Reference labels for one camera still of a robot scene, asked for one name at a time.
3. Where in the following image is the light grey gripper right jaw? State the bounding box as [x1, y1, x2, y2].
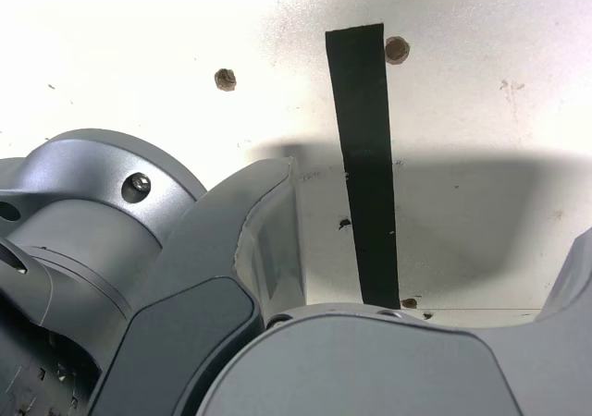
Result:
[196, 227, 592, 416]

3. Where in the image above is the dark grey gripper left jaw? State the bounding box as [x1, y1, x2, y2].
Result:
[87, 155, 307, 416]

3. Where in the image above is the black tape strip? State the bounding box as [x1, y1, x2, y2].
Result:
[324, 21, 401, 310]

